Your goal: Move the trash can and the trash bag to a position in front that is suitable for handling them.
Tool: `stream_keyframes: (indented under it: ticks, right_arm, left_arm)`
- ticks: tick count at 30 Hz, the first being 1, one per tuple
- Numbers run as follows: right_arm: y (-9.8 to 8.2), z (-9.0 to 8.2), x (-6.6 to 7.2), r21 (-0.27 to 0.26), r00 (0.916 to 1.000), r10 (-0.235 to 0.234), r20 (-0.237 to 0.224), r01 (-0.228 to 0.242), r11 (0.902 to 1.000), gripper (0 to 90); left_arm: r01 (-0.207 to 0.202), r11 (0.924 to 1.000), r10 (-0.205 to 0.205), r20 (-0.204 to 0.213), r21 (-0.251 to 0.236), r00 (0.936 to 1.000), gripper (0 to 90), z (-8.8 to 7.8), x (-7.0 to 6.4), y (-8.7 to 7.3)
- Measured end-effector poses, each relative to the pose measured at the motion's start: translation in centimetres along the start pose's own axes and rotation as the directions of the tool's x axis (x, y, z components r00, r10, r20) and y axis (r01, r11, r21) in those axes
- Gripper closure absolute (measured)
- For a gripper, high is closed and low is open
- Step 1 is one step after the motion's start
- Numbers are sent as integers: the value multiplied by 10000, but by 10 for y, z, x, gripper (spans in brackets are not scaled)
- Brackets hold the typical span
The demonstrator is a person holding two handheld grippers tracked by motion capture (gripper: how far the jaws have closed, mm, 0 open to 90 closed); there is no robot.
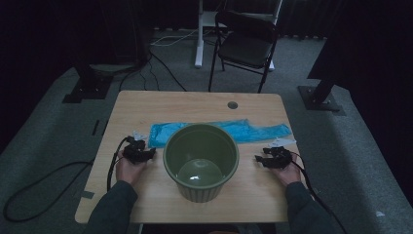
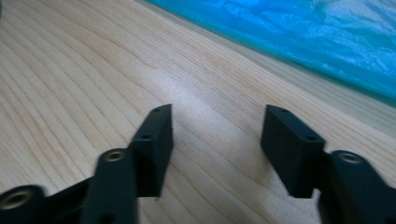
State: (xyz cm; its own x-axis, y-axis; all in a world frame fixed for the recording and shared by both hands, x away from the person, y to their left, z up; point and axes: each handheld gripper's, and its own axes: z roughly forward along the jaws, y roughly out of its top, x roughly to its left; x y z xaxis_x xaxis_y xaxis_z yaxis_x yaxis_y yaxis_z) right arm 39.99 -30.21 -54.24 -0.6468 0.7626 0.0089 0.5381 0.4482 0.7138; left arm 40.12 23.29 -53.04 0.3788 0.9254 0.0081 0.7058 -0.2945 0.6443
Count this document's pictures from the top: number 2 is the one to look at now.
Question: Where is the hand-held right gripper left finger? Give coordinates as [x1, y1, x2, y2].
[81, 104, 174, 224]

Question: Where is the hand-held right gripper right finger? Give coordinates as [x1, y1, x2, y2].
[261, 105, 396, 224]

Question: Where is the blue plastic trash bag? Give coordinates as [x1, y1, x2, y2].
[146, 0, 396, 108]

